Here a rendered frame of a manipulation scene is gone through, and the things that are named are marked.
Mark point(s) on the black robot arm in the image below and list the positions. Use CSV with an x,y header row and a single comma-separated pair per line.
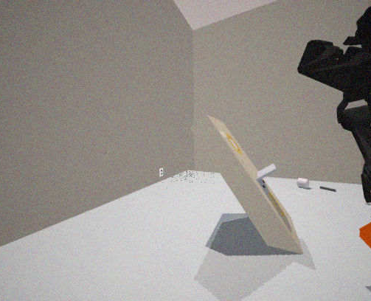
x,y
358,119

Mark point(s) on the beige flat panel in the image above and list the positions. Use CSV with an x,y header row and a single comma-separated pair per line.
x,y
265,211

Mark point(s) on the white cylinder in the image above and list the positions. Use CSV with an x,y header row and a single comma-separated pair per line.
x,y
303,182

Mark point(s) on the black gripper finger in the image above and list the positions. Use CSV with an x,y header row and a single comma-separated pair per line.
x,y
347,77
325,58

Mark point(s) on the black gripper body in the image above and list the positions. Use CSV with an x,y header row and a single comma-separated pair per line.
x,y
314,47

